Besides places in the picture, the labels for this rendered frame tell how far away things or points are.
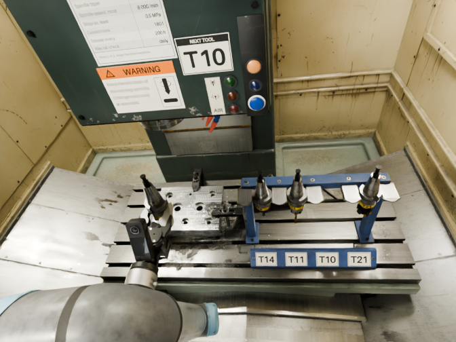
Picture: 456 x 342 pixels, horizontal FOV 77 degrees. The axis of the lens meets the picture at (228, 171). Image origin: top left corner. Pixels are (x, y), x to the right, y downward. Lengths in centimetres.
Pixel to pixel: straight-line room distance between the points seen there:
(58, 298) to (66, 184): 155
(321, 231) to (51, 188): 150
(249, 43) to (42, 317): 50
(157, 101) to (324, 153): 153
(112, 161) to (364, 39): 181
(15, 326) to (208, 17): 51
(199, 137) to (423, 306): 118
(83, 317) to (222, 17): 48
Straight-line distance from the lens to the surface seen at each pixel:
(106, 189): 193
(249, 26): 54
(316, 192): 95
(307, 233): 124
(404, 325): 133
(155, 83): 62
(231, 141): 152
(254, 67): 57
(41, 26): 66
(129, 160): 226
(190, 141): 156
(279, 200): 93
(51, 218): 185
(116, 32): 60
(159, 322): 44
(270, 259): 113
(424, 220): 148
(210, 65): 58
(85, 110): 73
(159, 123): 84
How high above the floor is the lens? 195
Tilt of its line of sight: 45 degrees down
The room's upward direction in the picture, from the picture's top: 11 degrees counter-clockwise
